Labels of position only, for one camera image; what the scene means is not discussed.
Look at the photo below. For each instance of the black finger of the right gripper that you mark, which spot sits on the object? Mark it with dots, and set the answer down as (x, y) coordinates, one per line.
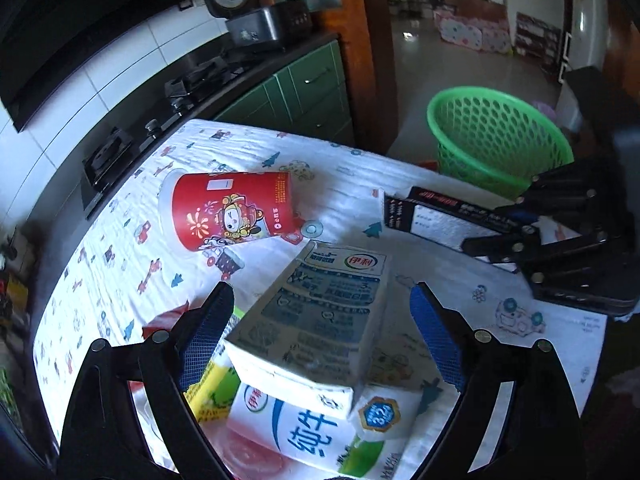
(505, 248)

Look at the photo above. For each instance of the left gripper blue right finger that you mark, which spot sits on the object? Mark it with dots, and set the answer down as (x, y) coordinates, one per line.
(540, 436)

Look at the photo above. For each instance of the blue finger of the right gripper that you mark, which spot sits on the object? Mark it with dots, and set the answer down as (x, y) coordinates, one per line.
(527, 209)

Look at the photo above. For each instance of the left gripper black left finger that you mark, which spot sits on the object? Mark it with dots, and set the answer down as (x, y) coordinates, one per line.
(102, 436)

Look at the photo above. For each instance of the black white box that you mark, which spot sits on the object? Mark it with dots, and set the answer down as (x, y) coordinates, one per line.
(446, 221)

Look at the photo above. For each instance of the white green milk bag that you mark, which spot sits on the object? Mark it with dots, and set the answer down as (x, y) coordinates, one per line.
(368, 444)

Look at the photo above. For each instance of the white blue milk carton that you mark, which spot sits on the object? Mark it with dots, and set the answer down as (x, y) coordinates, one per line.
(308, 340)

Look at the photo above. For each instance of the red cylindrical snack can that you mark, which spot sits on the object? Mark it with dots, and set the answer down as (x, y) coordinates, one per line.
(205, 211)

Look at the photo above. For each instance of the red paper packet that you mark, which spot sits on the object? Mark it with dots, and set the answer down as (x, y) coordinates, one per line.
(164, 321)

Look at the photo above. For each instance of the green plastic trash basket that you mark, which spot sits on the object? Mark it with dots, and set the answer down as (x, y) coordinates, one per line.
(494, 141)

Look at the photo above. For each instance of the green kitchen cabinet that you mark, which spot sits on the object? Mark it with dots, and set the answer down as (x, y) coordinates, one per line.
(307, 97)

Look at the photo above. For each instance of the polka dot play tent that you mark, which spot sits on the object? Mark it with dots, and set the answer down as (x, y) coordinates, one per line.
(473, 33)

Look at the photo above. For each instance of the white printed tablecloth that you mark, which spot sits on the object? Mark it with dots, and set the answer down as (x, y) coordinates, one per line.
(126, 269)

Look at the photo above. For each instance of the wooden glass display cabinet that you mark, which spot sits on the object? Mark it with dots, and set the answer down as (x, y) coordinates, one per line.
(368, 59)

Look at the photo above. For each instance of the black gas stove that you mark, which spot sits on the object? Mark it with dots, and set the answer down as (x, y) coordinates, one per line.
(139, 121)

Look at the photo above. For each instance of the black range hood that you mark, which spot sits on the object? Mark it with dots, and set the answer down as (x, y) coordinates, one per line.
(45, 41)

